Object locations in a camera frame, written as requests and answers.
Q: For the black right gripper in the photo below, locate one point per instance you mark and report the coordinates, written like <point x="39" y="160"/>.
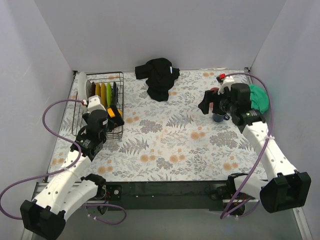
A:
<point x="215" y="100"/>

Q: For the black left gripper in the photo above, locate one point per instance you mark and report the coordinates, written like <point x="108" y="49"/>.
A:
<point x="110" y="122"/>

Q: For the pink cup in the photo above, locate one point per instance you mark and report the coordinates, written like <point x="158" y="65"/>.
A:
<point x="214" y="89"/>

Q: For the dark blue mug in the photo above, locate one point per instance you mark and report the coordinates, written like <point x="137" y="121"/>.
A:
<point x="218" y="118"/>

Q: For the large white plate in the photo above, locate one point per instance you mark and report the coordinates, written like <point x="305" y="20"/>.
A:
<point x="82" y="86"/>

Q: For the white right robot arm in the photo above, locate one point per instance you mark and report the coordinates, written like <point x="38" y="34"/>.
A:
<point x="270" y="160"/>

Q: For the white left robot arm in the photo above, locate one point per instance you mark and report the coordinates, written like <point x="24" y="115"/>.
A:
<point x="62" y="180"/>

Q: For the yellow bowl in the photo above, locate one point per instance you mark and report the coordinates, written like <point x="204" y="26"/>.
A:
<point x="114" y="112"/>

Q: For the black plate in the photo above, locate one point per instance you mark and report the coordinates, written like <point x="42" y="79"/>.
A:
<point x="115" y="94"/>

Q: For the lime green plate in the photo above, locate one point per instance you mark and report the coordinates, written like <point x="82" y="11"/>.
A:
<point x="109" y="94"/>

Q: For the orange yellow plate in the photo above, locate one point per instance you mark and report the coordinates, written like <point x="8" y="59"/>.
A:
<point x="103" y="95"/>

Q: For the dark brown plate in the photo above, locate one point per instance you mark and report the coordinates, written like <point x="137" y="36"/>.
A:
<point x="93" y="89"/>

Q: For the green cloth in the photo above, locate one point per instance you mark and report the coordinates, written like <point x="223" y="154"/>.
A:
<point x="259" y="98"/>

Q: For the black cloth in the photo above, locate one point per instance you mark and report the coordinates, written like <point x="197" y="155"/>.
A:
<point x="160" y="77"/>

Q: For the floral table mat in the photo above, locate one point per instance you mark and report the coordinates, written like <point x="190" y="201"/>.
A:
<point x="173" y="140"/>

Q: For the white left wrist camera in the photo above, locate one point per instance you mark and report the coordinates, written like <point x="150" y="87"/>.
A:
<point x="93" y="103"/>

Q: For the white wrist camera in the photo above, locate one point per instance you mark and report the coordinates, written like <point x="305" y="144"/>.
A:
<point x="225" y="83"/>
<point x="93" y="103"/>

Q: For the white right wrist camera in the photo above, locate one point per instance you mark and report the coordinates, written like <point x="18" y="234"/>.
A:
<point x="225" y="83"/>

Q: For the black wire dish rack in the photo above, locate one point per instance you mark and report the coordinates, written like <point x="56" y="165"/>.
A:
<point x="104" y="77"/>

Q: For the black base frame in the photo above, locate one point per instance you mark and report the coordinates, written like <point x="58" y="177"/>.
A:
<point x="165" y="195"/>

